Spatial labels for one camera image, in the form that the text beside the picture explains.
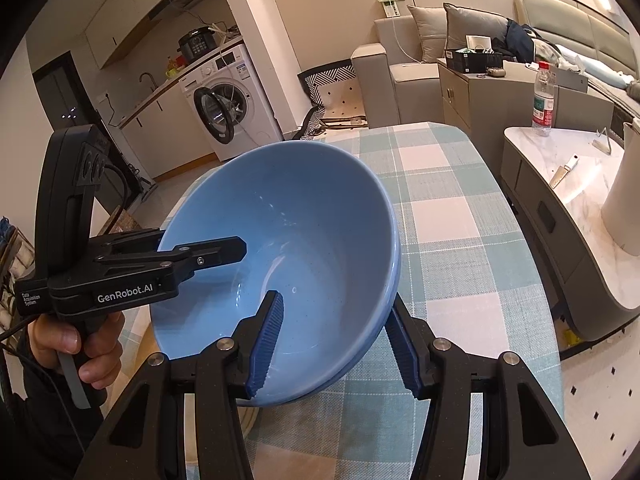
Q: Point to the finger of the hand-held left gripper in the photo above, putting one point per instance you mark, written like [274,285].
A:
[135,240]
[215,252]

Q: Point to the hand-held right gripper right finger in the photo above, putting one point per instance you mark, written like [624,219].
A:
[405,355]

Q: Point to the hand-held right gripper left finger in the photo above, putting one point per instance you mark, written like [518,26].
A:
[267,340]

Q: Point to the person's left hand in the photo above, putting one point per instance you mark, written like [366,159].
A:
[105,355]

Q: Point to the floor mop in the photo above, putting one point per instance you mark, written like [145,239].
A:
[145,182]

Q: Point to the white kitchen base cabinets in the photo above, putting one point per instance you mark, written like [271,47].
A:
[165,140]

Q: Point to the wooden shoe rack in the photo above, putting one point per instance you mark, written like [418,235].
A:
[27,252]

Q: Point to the teal checkered tablecloth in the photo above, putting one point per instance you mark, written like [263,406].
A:
[440,220]

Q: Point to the white washing machine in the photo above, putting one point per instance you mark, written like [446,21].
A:
[250,110]

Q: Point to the metal kitchen faucet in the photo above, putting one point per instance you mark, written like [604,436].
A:
[152,85]

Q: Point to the dark glass door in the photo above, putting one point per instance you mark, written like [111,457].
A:
[65,100]

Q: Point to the yellow teapot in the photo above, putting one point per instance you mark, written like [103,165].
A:
[172,71]

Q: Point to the black pressure cooker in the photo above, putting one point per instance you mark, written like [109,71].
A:
[197,45]

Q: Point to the grey sofa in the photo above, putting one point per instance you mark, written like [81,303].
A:
[375,85]

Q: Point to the kitchen range hood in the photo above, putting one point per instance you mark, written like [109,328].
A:
[190,0]

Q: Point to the grey bedside cabinet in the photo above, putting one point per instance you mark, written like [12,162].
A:
[485,110]

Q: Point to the white electric kettle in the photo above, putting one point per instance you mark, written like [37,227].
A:
[625,200]

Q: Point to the plastic water bottle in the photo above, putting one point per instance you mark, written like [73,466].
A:
[542,110]

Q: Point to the small metal stand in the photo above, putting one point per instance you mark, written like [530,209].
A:
[599,144]

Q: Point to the small brown pouch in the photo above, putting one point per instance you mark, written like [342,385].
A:
[495,71]

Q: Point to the black storage box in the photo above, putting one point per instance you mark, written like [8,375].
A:
[470,62]

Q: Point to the grey cushion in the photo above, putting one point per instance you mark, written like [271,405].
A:
[427,35]
[475,22]

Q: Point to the small white box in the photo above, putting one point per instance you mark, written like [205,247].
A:
[477,42]

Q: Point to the grey flat box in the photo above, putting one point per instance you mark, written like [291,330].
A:
[572,79]

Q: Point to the dark blue jacket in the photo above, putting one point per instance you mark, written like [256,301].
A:
[520,42]

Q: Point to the light blue pillow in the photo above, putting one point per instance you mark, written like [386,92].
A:
[600,67]

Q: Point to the padded beige headboard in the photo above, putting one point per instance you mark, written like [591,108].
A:
[575,20]

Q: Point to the white wall cabinets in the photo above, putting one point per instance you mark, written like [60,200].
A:
[125,20]

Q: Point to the white wall charger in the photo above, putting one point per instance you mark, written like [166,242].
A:
[391,7]

